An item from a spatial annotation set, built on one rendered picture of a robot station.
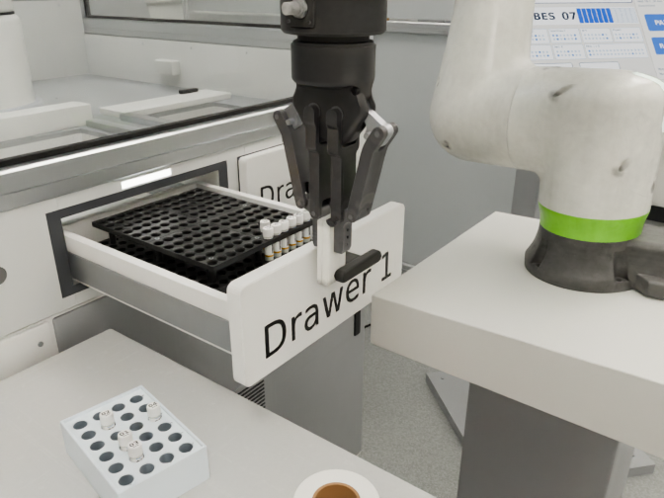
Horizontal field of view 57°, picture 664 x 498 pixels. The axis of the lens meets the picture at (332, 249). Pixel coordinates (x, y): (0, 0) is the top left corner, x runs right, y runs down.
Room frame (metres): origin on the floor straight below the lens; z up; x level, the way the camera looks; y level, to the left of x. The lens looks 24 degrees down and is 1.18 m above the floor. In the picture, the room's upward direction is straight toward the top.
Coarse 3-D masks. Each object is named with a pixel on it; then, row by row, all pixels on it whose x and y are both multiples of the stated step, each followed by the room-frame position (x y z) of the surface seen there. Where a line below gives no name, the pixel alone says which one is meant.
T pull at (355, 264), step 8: (352, 256) 0.59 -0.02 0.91; (360, 256) 0.59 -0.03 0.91; (368, 256) 0.59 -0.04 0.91; (376, 256) 0.60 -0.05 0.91; (352, 264) 0.57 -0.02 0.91; (360, 264) 0.57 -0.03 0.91; (368, 264) 0.58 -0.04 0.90; (336, 272) 0.55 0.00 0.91; (344, 272) 0.55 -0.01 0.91; (352, 272) 0.56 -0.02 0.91; (360, 272) 0.57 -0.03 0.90; (336, 280) 0.55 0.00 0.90; (344, 280) 0.55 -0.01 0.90
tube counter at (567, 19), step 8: (560, 8) 1.43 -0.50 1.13; (568, 8) 1.43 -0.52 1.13; (576, 8) 1.43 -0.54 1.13; (584, 8) 1.44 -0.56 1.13; (592, 8) 1.44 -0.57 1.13; (600, 8) 1.44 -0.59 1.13; (608, 8) 1.45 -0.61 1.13; (616, 8) 1.45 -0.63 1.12; (624, 8) 1.46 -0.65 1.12; (632, 8) 1.46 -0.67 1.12; (568, 16) 1.42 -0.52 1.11; (576, 16) 1.42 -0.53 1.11; (584, 16) 1.42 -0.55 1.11; (592, 16) 1.43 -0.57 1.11; (600, 16) 1.43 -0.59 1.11; (608, 16) 1.43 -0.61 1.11; (616, 16) 1.44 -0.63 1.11; (624, 16) 1.44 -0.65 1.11; (632, 16) 1.45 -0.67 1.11; (568, 24) 1.40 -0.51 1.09; (576, 24) 1.41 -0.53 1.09; (584, 24) 1.41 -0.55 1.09
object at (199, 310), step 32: (160, 192) 0.86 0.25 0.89; (224, 192) 0.86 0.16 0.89; (64, 224) 0.73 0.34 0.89; (96, 256) 0.65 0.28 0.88; (128, 256) 0.63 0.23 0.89; (96, 288) 0.65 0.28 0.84; (128, 288) 0.61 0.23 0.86; (160, 288) 0.58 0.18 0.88; (192, 288) 0.55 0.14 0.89; (160, 320) 0.59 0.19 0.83; (192, 320) 0.55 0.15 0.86; (224, 320) 0.52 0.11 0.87
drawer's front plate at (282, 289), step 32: (352, 224) 0.64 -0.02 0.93; (384, 224) 0.68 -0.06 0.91; (288, 256) 0.55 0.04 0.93; (256, 288) 0.50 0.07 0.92; (288, 288) 0.53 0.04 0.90; (320, 288) 0.58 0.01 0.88; (352, 288) 0.62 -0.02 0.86; (256, 320) 0.50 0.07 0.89; (288, 320) 0.53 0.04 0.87; (320, 320) 0.58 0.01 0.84; (256, 352) 0.50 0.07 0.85; (288, 352) 0.53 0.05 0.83
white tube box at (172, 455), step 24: (96, 408) 0.48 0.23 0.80; (120, 408) 0.49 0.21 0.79; (144, 408) 0.49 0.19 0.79; (72, 432) 0.45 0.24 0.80; (96, 432) 0.45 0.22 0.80; (144, 432) 0.45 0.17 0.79; (168, 432) 0.45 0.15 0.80; (72, 456) 0.45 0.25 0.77; (96, 456) 0.42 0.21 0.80; (120, 456) 0.42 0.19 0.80; (144, 456) 0.42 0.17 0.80; (168, 456) 0.42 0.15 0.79; (192, 456) 0.42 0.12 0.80; (96, 480) 0.41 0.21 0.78; (120, 480) 0.39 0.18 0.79; (144, 480) 0.39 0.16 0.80; (168, 480) 0.40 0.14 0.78; (192, 480) 0.42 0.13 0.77
